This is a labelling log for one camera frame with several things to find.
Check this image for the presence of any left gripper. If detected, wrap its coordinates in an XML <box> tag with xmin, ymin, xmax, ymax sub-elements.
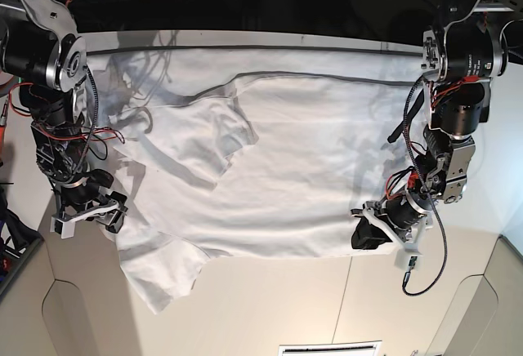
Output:
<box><xmin>351</xmin><ymin>190</ymin><xmax>432</xmax><ymax>251</ymax></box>

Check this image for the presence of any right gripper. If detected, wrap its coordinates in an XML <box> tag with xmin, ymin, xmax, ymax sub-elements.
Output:
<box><xmin>53</xmin><ymin>170</ymin><xmax>127</xmax><ymax>234</ymax></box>

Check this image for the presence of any white t-shirt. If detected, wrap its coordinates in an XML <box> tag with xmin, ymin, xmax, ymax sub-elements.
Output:
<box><xmin>88</xmin><ymin>49</ymin><xmax>420</xmax><ymax>313</ymax></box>

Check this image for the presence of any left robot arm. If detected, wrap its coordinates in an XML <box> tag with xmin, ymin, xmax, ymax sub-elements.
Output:
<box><xmin>351</xmin><ymin>0</ymin><xmax>522</xmax><ymax>251</ymax></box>

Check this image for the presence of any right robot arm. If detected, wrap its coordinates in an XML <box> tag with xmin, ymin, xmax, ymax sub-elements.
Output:
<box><xmin>1</xmin><ymin>0</ymin><xmax>127</xmax><ymax>238</ymax></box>

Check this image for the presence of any orange handled screwdriver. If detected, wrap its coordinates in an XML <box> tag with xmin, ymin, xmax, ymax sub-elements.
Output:
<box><xmin>0</xmin><ymin>96</ymin><xmax>10</xmax><ymax>154</ymax></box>

